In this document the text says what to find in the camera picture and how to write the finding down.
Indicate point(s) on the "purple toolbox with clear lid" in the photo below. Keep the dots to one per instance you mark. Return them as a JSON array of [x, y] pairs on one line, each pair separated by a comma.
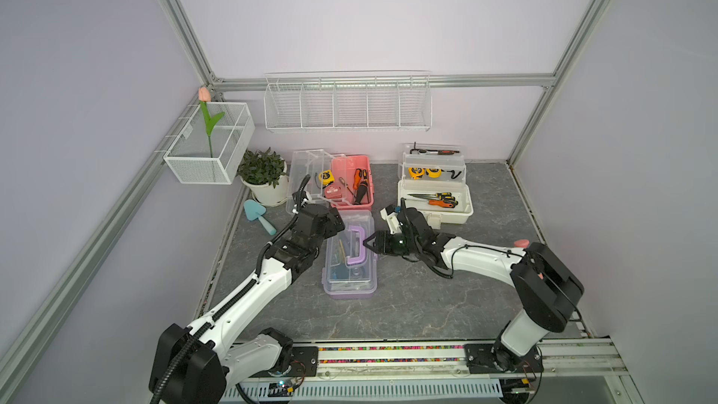
[[350, 270]]

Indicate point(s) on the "yellow tape measure pair left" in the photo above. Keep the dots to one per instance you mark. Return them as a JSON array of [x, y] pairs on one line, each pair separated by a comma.
[[416, 173]]

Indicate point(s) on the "orange handled screwdriver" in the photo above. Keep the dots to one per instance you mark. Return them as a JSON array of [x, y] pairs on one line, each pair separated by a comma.
[[449, 203]]

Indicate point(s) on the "yellow tape measure pair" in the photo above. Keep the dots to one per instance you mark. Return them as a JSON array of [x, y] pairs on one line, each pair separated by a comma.
[[416, 173], [434, 173]]

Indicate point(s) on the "pink toolbox with clear lid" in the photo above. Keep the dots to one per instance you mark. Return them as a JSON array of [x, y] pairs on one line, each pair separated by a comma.
[[341, 181]]

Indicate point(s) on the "pink tape measure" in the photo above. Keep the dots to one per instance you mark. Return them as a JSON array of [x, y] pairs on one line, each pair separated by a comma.
[[333, 192]]

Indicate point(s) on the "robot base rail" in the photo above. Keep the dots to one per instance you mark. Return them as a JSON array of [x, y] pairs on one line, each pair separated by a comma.
[[416, 372]]

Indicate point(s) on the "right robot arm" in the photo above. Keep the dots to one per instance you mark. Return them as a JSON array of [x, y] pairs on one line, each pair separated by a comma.
[[547, 289]]

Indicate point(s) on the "yellow tape measure pair right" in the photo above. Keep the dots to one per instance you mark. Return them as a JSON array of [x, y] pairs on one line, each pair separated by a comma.
[[434, 173]]

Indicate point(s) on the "white wire side basket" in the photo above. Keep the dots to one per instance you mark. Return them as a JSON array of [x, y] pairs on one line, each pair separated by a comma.
[[188, 154]]

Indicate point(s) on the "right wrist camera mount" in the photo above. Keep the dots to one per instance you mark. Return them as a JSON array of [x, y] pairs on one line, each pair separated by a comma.
[[390, 216]]

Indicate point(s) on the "yellow black small screwdriver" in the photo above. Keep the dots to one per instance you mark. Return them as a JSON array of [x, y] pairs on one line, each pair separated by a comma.
[[437, 196]]

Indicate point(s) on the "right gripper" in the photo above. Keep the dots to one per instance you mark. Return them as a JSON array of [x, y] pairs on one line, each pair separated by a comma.
[[379, 241]]

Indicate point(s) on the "white plastic flower pot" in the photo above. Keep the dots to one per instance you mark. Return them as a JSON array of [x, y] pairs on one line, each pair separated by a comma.
[[269, 195]]

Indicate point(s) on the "white toolbox with clear lid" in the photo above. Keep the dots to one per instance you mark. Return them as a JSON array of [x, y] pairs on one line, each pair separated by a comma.
[[453, 180]]

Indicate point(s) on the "green potted plant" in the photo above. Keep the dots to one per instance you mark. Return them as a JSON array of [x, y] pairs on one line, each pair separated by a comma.
[[262, 167]]

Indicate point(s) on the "white wire wall shelf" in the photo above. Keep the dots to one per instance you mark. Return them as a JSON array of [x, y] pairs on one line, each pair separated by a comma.
[[370, 100]]

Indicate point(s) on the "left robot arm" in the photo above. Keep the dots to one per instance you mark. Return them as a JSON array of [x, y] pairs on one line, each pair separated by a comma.
[[235, 314]]

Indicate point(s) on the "red black tool in lid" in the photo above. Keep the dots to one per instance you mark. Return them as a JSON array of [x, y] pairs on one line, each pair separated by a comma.
[[433, 151]]

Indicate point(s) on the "artificial pink tulip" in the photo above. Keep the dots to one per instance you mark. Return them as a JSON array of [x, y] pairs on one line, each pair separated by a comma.
[[204, 97]]

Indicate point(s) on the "teal garden trowel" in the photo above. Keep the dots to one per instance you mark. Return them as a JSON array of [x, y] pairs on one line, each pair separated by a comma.
[[255, 211]]

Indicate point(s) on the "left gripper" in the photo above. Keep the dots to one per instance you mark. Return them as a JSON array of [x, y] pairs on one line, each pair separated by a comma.
[[330, 228]]

